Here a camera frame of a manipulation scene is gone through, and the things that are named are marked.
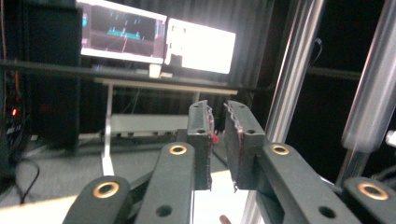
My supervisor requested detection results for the monitor with dark screen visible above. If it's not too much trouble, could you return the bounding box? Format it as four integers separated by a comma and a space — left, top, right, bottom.
76, 0, 168, 64

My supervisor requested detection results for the white metal desk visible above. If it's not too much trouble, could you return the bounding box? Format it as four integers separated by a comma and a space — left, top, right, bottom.
92, 77, 239, 176

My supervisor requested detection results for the black computer tower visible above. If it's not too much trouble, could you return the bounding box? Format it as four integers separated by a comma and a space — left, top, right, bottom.
22, 4, 83, 150

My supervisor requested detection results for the steel utensil rack stand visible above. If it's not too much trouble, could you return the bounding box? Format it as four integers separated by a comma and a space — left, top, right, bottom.
241, 0, 326, 224

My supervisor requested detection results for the black floor cable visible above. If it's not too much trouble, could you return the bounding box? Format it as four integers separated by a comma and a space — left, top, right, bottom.
13, 158, 41, 205

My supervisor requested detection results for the dark equipment with red light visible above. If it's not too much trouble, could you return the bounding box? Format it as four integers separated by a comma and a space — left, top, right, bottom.
0, 69, 27, 178

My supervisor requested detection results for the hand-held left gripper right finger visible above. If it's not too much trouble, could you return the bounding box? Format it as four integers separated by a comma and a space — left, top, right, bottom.
223, 100, 266, 191

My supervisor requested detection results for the white table sheet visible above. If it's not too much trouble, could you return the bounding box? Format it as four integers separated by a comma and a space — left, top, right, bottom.
191, 170, 251, 224

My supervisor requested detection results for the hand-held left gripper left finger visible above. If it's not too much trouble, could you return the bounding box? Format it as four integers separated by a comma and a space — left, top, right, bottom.
186, 100, 216, 191

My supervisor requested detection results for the monitor with bright screen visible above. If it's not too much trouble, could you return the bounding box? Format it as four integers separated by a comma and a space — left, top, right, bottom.
163, 18, 237, 75

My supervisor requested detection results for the black horizontal bar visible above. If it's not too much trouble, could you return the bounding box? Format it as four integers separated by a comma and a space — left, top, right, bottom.
0, 59, 362, 91

